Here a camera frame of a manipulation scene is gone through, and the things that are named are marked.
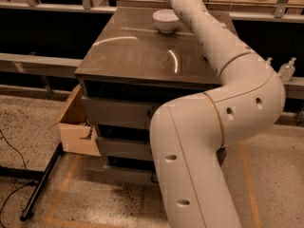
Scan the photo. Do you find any metal railing frame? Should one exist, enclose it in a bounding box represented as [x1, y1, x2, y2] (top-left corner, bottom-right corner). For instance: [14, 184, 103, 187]
[0, 0, 304, 99]

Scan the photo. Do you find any grey drawer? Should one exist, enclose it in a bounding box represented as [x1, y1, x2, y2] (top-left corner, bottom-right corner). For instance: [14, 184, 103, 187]
[96, 137, 152, 161]
[104, 165, 159, 185]
[82, 96, 159, 129]

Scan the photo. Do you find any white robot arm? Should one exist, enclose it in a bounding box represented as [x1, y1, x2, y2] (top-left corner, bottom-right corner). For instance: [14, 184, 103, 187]
[150, 0, 285, 228]

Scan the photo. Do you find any middle grey drawer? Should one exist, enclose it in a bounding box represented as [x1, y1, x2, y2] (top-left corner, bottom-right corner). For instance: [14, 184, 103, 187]
[96, 137, 152, 161]

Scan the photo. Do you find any grey drawer cabinet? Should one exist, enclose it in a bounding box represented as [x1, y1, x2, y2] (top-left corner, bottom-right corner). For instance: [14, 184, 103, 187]
[75, 8, 219, 174]

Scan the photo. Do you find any bottom grey drawer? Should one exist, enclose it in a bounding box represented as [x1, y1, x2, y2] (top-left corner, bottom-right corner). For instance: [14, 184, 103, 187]
[104, 165, 159, 185]

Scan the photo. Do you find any black metal floor bar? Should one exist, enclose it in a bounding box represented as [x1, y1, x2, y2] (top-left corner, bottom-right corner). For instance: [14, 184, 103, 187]
[20, 143, 63, 221]

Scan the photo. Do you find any white ceramic bowl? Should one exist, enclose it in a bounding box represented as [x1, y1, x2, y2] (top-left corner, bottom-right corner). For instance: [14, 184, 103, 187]
[153, 9, 180, 33]

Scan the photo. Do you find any top grey drawer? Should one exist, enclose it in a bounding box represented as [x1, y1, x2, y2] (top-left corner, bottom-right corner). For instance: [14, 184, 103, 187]
[82, 96, 159, 129]

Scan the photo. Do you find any open cardboard box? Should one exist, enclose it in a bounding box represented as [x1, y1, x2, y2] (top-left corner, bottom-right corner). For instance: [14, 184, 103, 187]
[50, 85, 100, 156]

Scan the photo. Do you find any black floor cable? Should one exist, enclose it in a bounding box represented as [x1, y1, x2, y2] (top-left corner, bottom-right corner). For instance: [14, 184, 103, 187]
[0, 128, 37, 228]

